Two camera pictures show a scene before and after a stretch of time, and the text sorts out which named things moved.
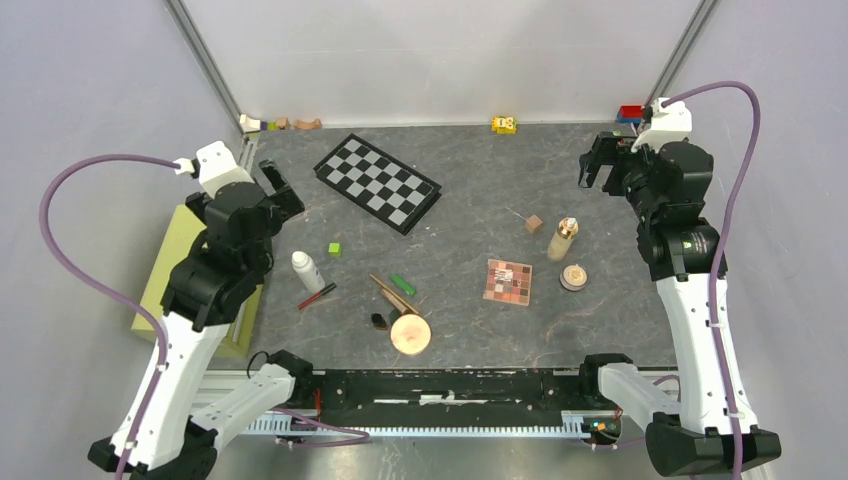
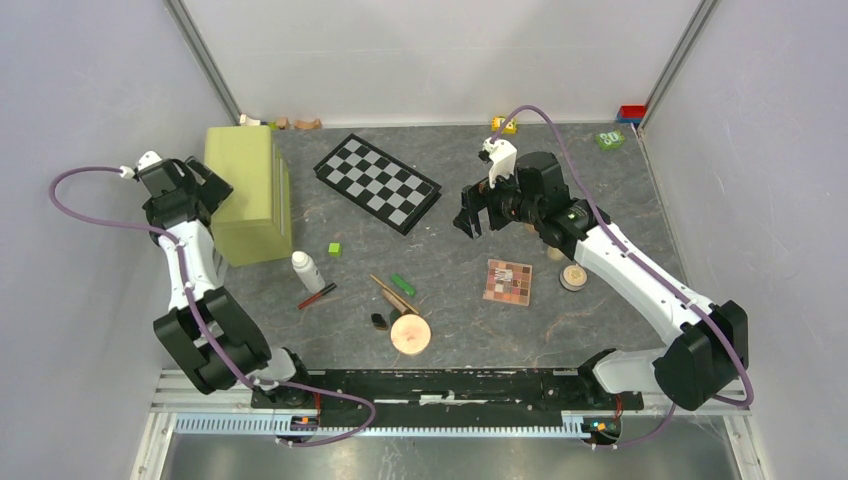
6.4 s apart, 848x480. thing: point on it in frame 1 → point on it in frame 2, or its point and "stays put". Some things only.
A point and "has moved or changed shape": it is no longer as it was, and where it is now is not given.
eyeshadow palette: (508, 282) stays put
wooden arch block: (307, 125) stays put
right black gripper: (610, 148) → (478, 196)
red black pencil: (317, 295) stays put
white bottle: (307, 272) stays put
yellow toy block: (504, 125) stays put
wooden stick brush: (403, 306) stays put
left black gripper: (284, 203) → (215, 189)
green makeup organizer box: (183, 227) has moved or changed shape
